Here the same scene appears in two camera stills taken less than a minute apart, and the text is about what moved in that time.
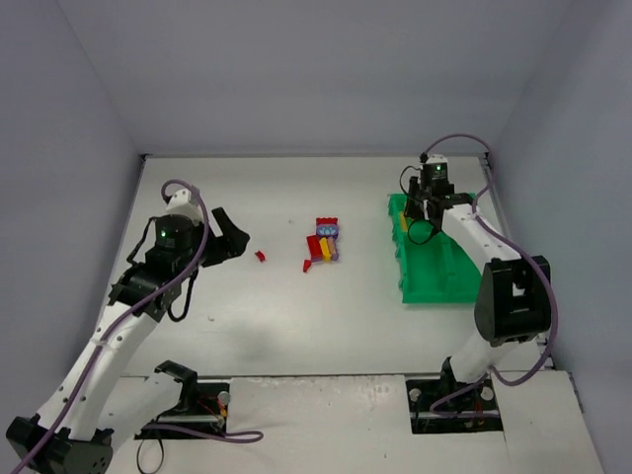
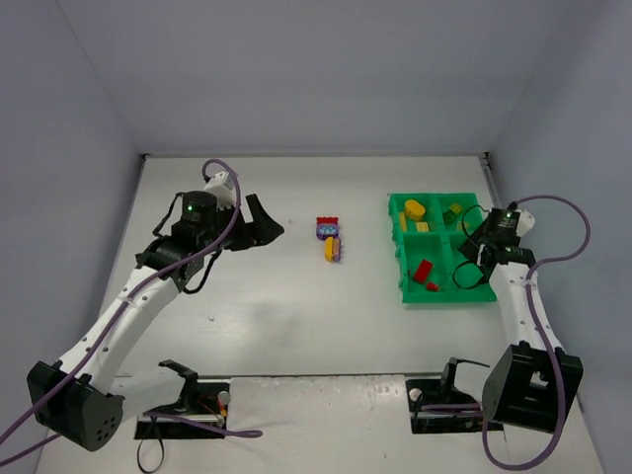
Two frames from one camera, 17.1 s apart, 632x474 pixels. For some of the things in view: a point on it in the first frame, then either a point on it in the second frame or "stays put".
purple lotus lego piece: x=327 y=230 stays put
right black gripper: x=426 y=200 to x=474 y=237
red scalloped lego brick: x=327 y=220 stays put
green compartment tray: x=431 y=273 stays put
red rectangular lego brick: x=314 y=246 to x=423 y=271
